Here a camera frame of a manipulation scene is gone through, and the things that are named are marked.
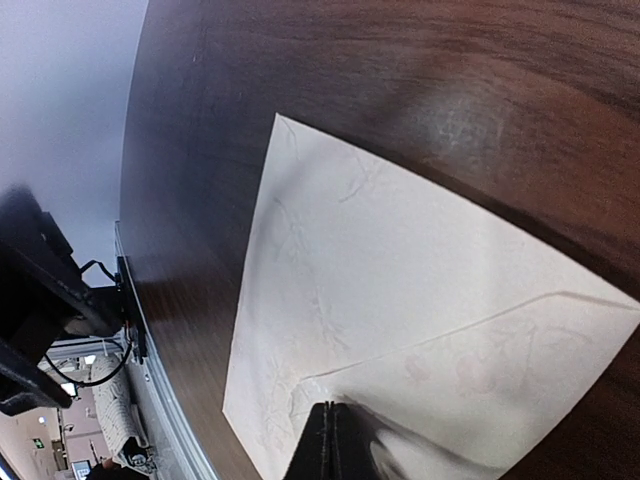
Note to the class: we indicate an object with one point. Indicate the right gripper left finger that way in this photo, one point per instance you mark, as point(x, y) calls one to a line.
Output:
point(312, 458)

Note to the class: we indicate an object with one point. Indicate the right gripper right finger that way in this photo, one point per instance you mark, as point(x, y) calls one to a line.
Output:
point(355, 449)

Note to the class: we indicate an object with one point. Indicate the cream envelope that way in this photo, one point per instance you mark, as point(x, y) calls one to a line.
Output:
point(366, 283)

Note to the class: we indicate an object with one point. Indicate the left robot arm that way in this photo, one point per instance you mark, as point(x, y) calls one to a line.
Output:
point(43, 297)

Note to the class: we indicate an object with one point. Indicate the knitted cream cloth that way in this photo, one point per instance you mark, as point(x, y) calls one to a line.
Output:
point(117, 415)

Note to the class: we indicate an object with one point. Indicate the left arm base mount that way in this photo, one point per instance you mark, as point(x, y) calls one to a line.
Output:
point(121, 299)

